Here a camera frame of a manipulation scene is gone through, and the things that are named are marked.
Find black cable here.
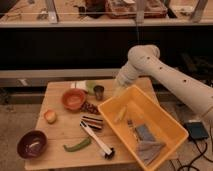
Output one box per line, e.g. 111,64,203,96
170,138,213,171

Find green chili pepper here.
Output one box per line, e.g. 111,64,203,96
63,137,91,152

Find dark grape bunch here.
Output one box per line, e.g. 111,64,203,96
81,102,99,115

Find silver fork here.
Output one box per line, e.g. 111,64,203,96
127,119,136,137

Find dark purple bowl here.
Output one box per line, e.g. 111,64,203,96
17,130,47,159

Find yellow corn piece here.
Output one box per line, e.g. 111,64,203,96
114,106,127,123

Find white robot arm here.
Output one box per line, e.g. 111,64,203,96
115,45,213,126

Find grey folded cloth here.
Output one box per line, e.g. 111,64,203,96
136,141,165,165

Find black foot pedal box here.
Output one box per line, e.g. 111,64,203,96
184,122,209,141

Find red brown tray on shelf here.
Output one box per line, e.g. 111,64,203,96
105,0,168,18

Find striped black white block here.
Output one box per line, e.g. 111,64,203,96
82,116,103,130

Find yellow plastic tray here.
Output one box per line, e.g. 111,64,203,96
98,85,188,171

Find green leafy vegetable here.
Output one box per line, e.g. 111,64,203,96
86,80,96,95

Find orange ceramic bowl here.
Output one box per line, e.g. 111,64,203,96
61,88,86,111

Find white handled dish brush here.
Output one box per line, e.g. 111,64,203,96
80,120,115,159

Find blue sponge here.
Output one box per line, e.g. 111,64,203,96
135,124,155,141

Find dark metal cup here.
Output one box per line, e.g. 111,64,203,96
93,85,104,101

